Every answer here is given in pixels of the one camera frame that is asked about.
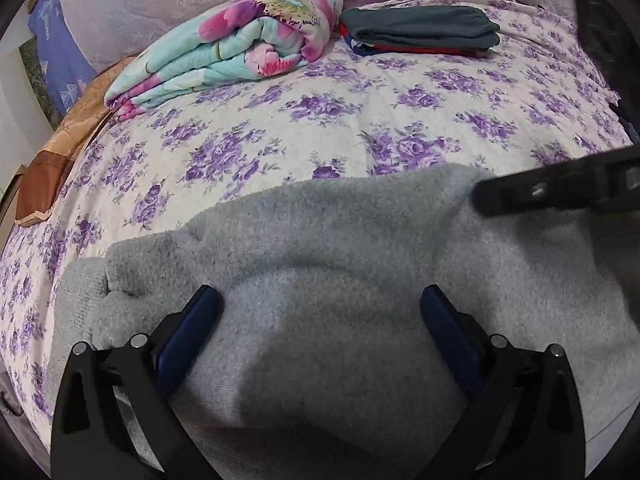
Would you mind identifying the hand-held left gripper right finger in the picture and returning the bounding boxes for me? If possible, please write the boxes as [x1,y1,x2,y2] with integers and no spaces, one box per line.
[406,284,587,480]

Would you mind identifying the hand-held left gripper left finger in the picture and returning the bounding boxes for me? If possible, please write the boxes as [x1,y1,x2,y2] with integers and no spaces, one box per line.
[50,284,224,480]

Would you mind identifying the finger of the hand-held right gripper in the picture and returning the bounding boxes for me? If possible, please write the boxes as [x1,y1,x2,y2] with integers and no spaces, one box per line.
[472,146,640,218]

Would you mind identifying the grey fleece pants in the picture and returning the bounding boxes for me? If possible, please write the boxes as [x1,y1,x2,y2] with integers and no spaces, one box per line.
[42,164,640,480]

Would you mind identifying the stack of folded dark clothes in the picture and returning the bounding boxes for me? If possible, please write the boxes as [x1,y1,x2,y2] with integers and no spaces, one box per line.
[339,5,501,54]

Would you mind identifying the folded red blue garment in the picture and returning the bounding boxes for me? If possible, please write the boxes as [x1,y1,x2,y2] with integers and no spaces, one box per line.
[338,24,490,58]

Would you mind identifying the purple floral bed sheet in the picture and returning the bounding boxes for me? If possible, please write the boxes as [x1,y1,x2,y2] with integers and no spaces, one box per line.
[0,0,633,423]

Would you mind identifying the brown orange blanket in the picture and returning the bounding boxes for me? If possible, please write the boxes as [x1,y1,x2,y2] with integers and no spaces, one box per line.
[14,55,137,226]

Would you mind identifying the folded floral quilt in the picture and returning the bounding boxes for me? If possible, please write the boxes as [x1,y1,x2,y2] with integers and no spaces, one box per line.
[104,0,345,121]

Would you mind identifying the blue patterned pillow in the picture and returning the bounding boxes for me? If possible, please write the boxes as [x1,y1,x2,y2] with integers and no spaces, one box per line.
[27,0,99,118]

